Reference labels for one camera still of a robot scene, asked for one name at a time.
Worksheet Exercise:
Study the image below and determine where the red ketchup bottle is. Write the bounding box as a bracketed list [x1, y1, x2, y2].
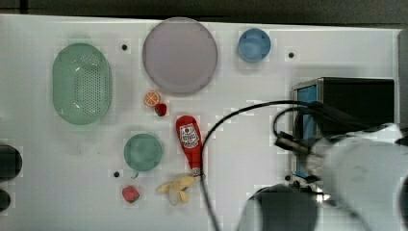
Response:
[175, 115, 203, 177]

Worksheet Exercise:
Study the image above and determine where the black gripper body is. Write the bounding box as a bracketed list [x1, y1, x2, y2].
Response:
[275, 132, 317, 156]

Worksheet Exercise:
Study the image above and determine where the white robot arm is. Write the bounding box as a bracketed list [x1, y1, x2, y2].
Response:
[238, 123, 407, 231]

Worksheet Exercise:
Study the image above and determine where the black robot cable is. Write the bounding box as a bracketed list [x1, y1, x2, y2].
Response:
[200, 99, 373, 231]

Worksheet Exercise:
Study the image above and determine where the lilac round plate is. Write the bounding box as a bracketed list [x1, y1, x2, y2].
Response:
[142, 17, 217, 95]

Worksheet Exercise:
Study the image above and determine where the blue plastic cup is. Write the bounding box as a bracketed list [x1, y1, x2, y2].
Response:
[238, 28, 272, 63]

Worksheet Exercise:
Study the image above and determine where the green oval colander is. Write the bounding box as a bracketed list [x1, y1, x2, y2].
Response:
[52, 43, 112, 125]

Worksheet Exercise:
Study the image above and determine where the small toy strawberry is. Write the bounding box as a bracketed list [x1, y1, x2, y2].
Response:
[155, 103, 167, 116]

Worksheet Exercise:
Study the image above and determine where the toy orange slice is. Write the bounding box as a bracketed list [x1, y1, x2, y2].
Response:
[143, 90, 161, 107]

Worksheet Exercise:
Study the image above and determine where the green plastic mug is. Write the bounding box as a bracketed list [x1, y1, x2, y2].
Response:
[123, 133, 164, 179]

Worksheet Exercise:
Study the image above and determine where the pink toy strawberry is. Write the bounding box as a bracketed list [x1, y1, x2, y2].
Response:
[122, 186, 140, 203]

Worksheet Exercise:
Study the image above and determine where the toy peeled banana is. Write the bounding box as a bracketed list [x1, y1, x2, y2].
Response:
[156, 175, 195, 206]

